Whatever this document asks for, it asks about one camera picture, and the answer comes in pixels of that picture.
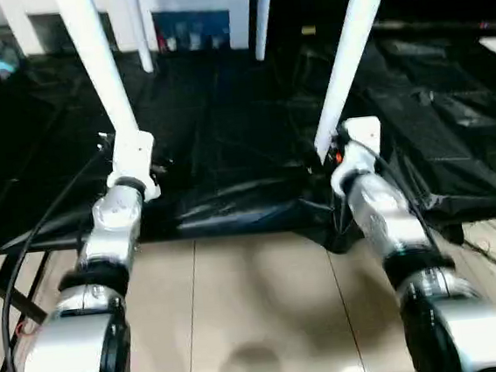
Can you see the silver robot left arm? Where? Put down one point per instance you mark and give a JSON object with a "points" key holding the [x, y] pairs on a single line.
{"points": [[92, 298]]}

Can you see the black folding table frame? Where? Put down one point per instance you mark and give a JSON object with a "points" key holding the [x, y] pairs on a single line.
{"points": [[5, 306]]}

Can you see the black mat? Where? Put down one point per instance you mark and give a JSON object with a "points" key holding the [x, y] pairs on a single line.
{"points": [[243, 134]]}

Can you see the white glass-door cabinet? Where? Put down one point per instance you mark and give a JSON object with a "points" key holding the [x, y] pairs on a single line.
{"points": [[187, 7]]}

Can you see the dark grey bar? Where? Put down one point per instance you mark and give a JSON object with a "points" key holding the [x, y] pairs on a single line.
{"points": [[443, 25]]}

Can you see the small yellow label tag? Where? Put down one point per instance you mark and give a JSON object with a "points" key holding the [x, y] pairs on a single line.
{"points": [[308, 31]]}

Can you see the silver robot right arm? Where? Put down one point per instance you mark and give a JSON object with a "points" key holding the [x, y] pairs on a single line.
{"points": [[413, 258]]}

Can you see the white plastic table leg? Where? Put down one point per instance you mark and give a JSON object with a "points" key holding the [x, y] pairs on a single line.
{"points": [[106, 77], [263, 13], [138, 25], [350, 62]]}

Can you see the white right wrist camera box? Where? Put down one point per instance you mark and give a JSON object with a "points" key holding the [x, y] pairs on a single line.
{"points": [[360, 144]]}

